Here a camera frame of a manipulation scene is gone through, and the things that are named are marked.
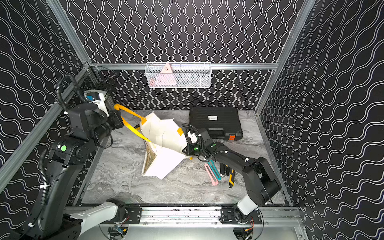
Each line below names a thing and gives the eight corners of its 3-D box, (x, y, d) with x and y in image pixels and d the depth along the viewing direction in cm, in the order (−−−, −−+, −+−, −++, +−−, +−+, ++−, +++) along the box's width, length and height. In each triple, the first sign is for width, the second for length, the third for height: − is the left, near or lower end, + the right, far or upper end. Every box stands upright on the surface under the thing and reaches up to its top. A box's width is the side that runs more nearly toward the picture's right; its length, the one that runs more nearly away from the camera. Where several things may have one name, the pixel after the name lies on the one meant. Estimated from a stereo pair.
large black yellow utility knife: (228, 187, 86) (229, 186, 84) (229, 170, 92) (230, 168, 90) (233, 188, 85) (234, 187, 84) (234, 171, 92) (235, 169, 90)
